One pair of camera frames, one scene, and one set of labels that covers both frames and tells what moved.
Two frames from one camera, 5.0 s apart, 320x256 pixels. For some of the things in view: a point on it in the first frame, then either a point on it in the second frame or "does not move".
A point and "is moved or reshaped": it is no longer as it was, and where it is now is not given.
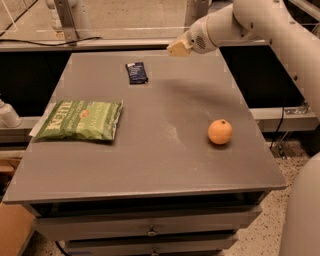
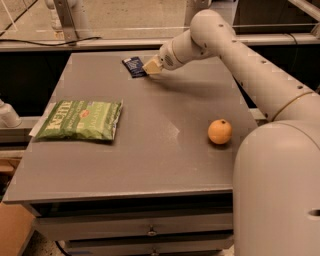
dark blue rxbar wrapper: (136, 73) is moved or reshaped
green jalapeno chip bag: (83, 119) does not move
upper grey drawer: (116, 227) does not move
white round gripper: (197, 40) → (166, 58)
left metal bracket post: (67, 21) does not move
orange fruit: (220, 131) does not move
